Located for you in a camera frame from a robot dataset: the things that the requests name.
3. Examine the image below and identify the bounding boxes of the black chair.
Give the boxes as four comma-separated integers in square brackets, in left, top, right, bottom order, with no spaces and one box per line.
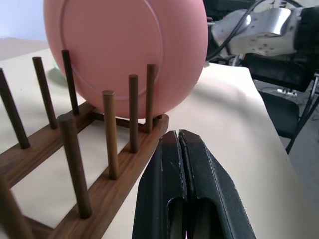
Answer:
[242,52,319,92]
[260,91,300,155]

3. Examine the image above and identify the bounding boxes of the wooden dish rack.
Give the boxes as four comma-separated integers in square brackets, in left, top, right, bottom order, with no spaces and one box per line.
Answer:
[0,49,170,239]

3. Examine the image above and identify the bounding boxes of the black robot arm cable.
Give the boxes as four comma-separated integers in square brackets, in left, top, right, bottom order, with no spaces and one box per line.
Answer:
[208,0,269,60]

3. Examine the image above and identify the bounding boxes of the white power strip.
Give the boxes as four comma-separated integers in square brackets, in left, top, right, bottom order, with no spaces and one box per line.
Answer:
[275,88,298,97]

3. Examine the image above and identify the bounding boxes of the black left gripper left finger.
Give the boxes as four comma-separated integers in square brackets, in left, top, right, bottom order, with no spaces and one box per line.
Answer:
[131,130,188,239]

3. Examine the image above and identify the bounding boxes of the pink plate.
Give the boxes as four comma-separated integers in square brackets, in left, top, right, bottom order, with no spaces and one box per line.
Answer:
[43,0,209,120]

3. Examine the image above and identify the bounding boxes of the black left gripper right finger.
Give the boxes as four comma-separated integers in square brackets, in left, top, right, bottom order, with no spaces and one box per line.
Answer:
[178,129,258,239]

